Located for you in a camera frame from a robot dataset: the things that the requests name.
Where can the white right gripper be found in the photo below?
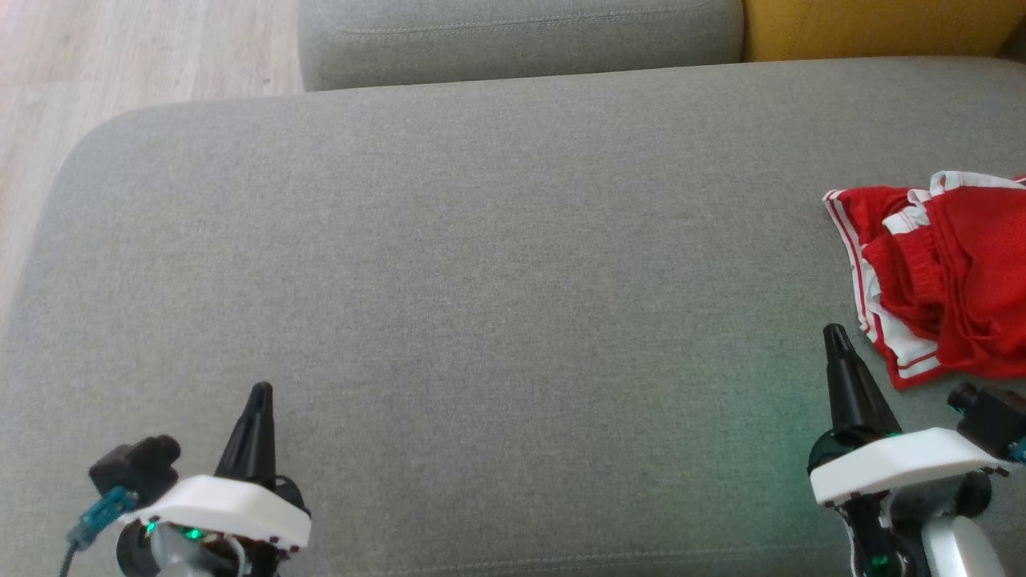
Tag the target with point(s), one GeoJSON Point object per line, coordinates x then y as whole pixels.
{"type": "Point", "coordinates": [898, 465]}

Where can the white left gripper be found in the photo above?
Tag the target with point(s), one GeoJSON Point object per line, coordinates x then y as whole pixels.
{"type": "Point", "coordinates": [232, 509]}

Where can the red shirt with white sleeves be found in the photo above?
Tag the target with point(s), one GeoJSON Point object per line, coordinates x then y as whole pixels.
{"type": "Point", "coordinates": [850, 212]}

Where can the grey sofa seat cushion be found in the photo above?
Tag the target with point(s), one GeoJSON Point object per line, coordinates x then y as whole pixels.
{"type": "Point", "coordinates": [481, 280]}

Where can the yellow cushion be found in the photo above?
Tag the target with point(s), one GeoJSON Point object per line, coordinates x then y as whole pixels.
{"type": "Point", "coordinates": [874, 28]}

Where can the grey sofa back cushion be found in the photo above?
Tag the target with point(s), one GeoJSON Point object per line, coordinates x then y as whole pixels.
{"type": "Point", "coordinates": [521, 40]}

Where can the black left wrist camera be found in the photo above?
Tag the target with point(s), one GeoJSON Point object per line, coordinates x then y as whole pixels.
{"type": "Point", "coordinates": [136, 469]}

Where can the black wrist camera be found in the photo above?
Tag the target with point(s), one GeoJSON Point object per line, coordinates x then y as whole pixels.
{"type": "Point", "coordinates": [136, 469]}
{"type": "Point", "coordinates": [994, 417]}

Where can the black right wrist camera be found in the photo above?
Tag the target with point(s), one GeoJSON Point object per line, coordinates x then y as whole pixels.
{"type": "Point", "coordinates": [994, 417]}

